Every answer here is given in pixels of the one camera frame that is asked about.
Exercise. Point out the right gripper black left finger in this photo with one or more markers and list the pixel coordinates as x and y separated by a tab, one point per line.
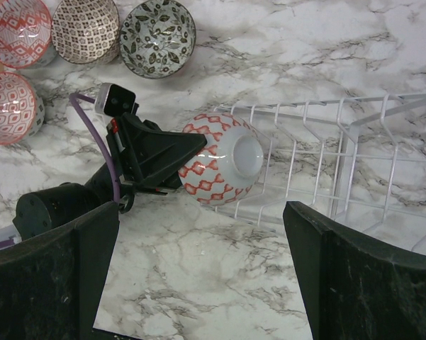
51	285

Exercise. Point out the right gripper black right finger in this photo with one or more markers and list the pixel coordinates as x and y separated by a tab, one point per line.
354	286

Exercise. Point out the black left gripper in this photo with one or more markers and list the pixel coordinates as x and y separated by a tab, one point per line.
147	159

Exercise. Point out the red quatrefoil pattern bowl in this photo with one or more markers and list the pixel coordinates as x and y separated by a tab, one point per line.
226	169

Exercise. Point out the green leaf pattern bowl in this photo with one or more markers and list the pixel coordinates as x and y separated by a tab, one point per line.
157	39

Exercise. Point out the brown flower pattern bowl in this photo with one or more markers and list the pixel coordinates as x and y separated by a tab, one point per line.
86	32

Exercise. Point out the red diamond pattern bowl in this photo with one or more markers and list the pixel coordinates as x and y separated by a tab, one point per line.
22	111

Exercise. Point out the red zigzag pattern bowl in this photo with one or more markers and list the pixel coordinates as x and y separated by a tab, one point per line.
25	34

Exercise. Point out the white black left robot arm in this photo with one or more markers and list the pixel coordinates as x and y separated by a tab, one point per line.
41	211

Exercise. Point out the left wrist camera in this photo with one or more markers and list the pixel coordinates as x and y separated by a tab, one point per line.
114	100

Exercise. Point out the white wire dish rack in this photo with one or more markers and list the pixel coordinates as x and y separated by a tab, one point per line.
360	161

